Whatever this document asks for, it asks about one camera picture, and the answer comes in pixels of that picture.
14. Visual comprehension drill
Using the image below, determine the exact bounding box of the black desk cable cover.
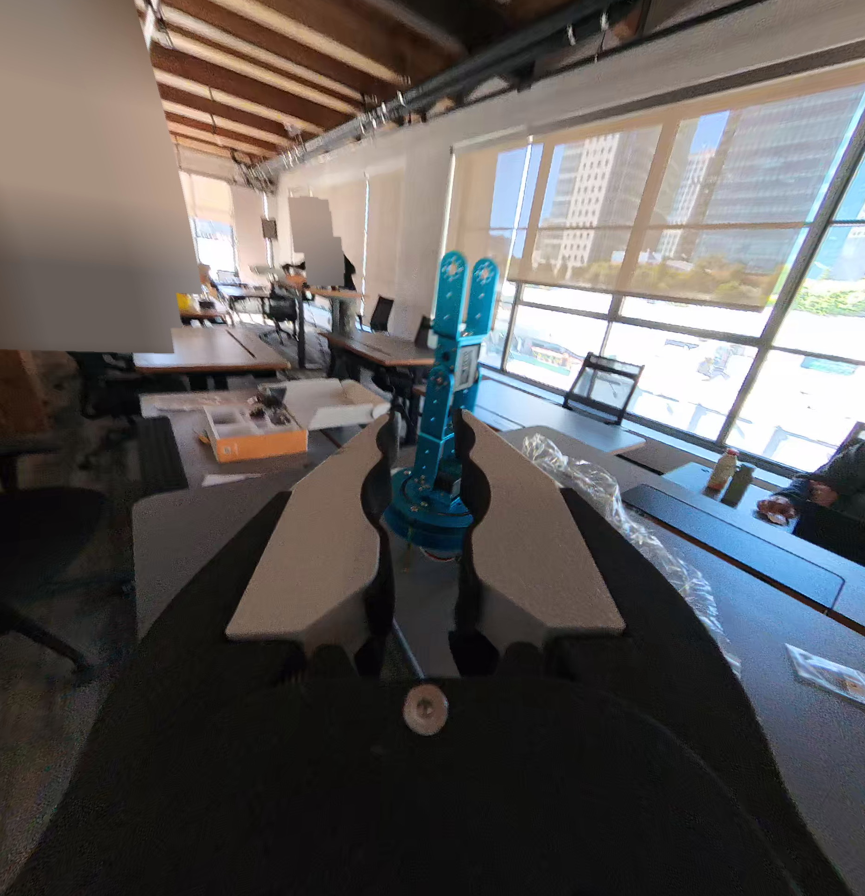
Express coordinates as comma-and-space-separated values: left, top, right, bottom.
621, 482, 846, 611

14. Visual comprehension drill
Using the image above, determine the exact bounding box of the wooden background table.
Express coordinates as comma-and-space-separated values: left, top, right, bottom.
318, 329, 437, 385
133, 325, 292, 392

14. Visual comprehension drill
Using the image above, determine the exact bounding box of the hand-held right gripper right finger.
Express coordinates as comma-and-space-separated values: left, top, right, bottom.
448, 408, 627, 679

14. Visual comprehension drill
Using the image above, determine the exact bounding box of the crumpled clear plastic wrap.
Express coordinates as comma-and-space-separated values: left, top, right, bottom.
520, 432, 743, 676

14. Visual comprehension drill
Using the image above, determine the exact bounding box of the lone clear parts bag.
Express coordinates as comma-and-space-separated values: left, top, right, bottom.
784, 642, 865, 702

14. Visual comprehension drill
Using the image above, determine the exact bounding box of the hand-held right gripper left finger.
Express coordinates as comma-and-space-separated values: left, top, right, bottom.
224, 412, 400, 679

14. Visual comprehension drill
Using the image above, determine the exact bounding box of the orange cardboard box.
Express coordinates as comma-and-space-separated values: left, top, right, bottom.
202, 400, 311, 464

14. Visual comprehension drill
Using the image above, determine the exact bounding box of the dark desk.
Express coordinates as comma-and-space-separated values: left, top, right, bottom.
130, 420, 865, 896

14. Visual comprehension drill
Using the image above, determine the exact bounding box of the neighbouring desk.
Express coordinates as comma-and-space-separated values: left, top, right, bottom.
662, 461, 801, 536

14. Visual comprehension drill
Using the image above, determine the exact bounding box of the beige roller blind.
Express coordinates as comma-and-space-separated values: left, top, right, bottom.
506, 59, 865, 310

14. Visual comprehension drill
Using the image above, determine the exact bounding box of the grey side table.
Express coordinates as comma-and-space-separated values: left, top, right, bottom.
497, 422, 647, 457

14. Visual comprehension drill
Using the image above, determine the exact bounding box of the black frame chair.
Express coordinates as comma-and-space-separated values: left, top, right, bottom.
563, 351, 645, 427

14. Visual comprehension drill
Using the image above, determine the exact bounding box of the black perforated panel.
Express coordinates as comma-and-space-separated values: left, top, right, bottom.
136, 416, 190, 493

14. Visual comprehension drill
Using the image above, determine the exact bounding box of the black ceiling pipe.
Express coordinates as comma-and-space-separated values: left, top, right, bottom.
250, 0, 619, 184

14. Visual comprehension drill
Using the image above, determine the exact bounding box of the black office chair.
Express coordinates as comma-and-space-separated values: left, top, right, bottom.
0, 437, 136, 676

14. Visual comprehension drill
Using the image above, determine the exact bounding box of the white box lid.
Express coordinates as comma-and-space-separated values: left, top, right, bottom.
259, 378, 393, 431

